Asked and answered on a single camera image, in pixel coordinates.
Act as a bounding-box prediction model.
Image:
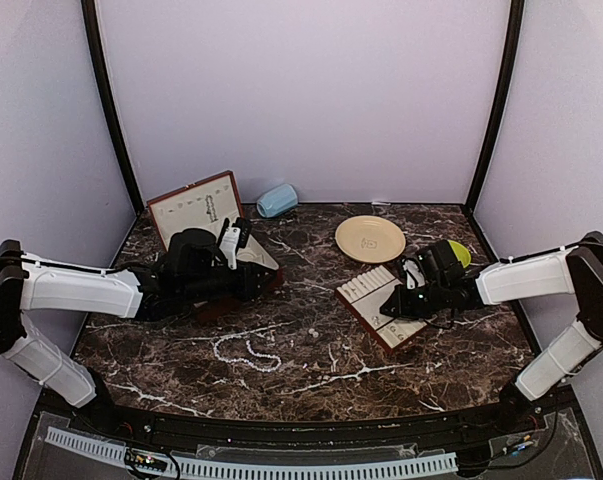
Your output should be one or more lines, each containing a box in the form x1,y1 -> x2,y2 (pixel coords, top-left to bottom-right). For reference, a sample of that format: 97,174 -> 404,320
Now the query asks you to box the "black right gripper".
381,279 -> 448,321

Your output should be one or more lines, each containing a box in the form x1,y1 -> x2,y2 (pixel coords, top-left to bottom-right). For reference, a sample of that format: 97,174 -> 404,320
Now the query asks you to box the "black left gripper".
180,259 -> 277,306

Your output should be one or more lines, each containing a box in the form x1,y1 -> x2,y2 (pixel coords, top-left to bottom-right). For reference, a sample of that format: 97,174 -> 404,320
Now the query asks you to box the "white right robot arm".
380,231 -> 603,434

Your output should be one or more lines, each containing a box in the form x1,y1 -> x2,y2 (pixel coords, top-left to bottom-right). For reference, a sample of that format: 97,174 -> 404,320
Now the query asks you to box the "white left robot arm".
0,224 -> 280,436

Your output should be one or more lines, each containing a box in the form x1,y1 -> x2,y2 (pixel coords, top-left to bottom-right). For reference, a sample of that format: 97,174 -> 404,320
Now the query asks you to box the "red wooden jewelry box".
148,171 -> 282,320

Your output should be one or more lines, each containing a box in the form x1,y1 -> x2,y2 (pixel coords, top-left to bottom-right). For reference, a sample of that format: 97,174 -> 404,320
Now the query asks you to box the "silver bangle right compartment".
237,250 -> 263,263

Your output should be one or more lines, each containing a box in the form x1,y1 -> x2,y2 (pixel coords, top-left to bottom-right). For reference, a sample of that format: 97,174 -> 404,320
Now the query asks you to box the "red earring tray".
335,265 -> 427,353

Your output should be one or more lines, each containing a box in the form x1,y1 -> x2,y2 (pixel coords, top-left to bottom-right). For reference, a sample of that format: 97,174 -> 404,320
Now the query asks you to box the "cream ceramic plate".
335,215 -> 406,264

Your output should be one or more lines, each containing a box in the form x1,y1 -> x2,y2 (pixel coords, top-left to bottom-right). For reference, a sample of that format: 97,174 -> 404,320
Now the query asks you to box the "light blue cup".
256,184 -> 298,218

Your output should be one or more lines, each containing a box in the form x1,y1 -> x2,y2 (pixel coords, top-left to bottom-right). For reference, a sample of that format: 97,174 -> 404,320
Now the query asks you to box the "green small bowl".
448,240 -> 472,268

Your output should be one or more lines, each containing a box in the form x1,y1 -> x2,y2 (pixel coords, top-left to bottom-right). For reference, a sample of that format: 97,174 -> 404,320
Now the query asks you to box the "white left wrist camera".
217,217 -> 252,270

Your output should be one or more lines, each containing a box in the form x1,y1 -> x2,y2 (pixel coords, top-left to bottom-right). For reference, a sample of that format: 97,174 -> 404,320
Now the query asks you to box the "white pearl necklace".
212,333 -> 283,373

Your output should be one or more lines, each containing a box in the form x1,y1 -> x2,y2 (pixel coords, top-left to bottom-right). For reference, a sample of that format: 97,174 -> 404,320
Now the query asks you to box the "white slotted cable duct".
44,427 -> 458,479

